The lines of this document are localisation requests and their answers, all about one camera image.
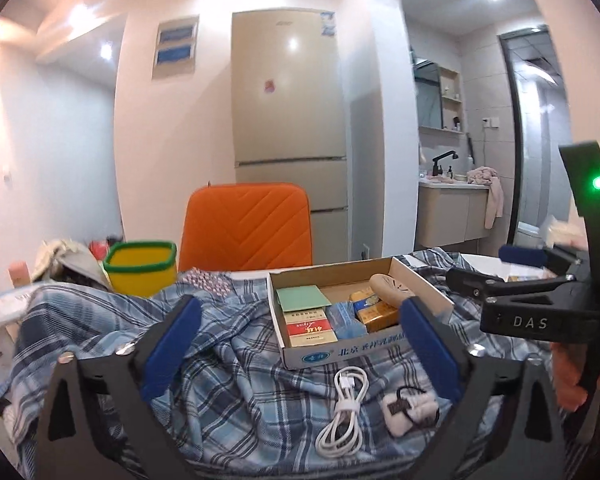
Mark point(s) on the bathroom vanity cabinet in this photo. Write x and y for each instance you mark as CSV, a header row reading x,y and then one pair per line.
x,y
450,213

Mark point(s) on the yellow bin with green rim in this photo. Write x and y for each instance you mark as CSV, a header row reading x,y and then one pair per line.
x,y
141,268

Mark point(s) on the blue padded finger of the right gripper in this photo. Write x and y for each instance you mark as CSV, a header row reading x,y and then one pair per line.
x,y
523,256

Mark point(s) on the white small device with cord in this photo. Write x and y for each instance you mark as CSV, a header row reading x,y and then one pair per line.
x,y
409,408

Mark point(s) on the pink towel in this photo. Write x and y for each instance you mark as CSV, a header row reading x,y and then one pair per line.
x,y
489,178

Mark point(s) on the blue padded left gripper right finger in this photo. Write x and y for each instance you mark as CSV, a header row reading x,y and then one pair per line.
x,y
437,348

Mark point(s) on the beige refrigerator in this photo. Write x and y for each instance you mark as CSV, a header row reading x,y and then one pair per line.
x,y
288,117

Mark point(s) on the light blue wipes pack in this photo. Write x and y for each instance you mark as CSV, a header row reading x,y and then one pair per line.
x,y
344,323

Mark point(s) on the blue plaid blanket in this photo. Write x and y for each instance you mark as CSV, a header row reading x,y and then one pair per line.
x,y
233,403

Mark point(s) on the gold and red carton box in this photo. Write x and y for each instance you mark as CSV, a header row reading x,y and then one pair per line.
x,y
309,328

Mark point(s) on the open cardboard box tray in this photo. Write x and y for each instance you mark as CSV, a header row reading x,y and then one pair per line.
x,y
337,282

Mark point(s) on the red white patterned cloth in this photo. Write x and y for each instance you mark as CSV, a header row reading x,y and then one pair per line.
x,y
215,283

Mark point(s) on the wall panel with blue labels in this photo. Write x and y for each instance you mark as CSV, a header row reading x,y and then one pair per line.
x,y
175,50

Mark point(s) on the beige round perforated disc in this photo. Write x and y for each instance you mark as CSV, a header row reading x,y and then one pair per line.
x,y
389,290

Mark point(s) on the gold and blue packet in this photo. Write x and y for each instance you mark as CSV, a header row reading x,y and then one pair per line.
x,y
372,312

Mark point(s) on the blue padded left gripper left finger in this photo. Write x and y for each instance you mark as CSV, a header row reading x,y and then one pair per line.
x,y
162,349

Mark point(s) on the right hand of person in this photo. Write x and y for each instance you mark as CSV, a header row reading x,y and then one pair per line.
x,y
567,373

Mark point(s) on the orange quilted chair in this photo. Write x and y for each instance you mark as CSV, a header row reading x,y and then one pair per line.
x,y
247,227

